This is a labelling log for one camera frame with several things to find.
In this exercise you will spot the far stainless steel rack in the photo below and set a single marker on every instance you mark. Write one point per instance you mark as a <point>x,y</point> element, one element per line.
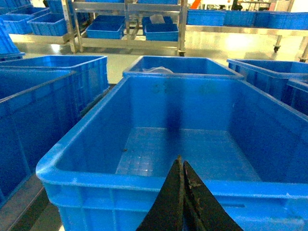
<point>133,13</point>

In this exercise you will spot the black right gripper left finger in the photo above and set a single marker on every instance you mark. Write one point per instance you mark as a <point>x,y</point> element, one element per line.
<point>166,214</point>

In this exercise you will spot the blue bin right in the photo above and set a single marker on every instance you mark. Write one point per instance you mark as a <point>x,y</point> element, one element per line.
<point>269,76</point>

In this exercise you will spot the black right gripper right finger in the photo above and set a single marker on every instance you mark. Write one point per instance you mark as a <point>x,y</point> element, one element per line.
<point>202,211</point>

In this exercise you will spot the blue bin left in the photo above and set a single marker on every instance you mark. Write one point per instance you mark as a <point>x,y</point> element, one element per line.
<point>36,109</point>

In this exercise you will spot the blue bin behind target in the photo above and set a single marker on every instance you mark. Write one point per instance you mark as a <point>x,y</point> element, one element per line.
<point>167,66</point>

